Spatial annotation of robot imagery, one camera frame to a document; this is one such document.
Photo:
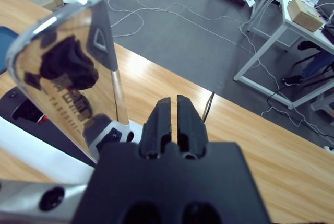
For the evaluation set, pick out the white power strip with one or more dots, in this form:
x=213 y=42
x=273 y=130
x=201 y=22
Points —
x=329 y=148

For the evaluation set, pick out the bystander leg blue jeans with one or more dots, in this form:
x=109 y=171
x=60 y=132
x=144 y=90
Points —
x=315 y=64

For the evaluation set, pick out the white paper tag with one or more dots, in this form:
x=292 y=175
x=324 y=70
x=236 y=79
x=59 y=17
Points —
x=250 y=0

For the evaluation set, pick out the white capsule coffee machine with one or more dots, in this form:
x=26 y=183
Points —
x=31 y=151

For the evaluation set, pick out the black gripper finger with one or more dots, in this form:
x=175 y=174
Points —
x=156 y=127
x=190 y=127

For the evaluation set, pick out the black office chair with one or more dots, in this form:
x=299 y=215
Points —
x=308 y=45

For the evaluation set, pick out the brown cardboard box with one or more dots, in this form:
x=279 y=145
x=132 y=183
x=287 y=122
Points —
x=305 y=15

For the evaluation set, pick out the teal plastic tray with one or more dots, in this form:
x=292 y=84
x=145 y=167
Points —
x=6 y=49

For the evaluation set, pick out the white metal table frame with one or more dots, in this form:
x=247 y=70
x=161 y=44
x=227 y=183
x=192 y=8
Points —
x=285 y=4

